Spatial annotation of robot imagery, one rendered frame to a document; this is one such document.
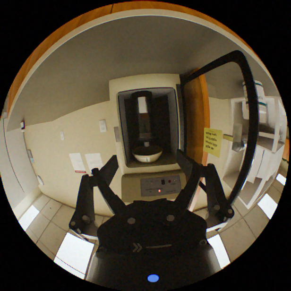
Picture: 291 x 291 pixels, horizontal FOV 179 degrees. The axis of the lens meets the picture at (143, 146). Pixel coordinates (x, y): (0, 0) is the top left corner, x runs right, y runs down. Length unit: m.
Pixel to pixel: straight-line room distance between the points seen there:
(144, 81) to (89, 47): 0.27
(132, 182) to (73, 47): 0.54
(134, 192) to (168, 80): 0.53
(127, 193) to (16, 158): 2.83
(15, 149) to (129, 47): 2.93
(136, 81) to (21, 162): 2.96
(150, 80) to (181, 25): 0.28
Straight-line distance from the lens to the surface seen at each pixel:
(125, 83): 0.44
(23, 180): 3.04
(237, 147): 0.22
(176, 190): 0.46
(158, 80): 0.44
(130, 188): 0.46
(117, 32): 0.25
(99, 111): 0.94
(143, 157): 0.45
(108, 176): 0.16
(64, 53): 0.30
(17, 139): 3.01
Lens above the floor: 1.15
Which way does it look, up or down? 17 degrees up
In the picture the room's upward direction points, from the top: 174 degrees clockwise
